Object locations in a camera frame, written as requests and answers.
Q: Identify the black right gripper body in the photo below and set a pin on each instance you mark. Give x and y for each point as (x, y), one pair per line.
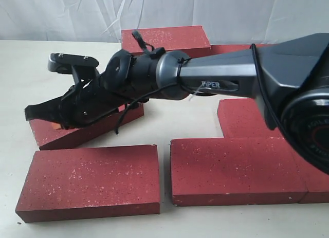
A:
(82, 105)

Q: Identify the red brick top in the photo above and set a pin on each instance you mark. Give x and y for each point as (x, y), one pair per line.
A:
(190, 39)

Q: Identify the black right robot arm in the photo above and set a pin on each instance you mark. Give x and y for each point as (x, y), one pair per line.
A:
(288, 81)

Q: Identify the red brick back row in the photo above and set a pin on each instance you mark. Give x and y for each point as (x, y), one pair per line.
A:
(219, 49)

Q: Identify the red brick row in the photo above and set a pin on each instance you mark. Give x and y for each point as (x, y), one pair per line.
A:
(219, 49)
(240, 118)

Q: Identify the red brick middle row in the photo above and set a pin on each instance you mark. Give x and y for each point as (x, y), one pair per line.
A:
(240, 118)

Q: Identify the white backdrop curtain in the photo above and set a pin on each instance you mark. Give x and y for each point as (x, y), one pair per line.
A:
(224, 21)

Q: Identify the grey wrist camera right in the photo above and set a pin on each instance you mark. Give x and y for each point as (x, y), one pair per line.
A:
(82, 68)

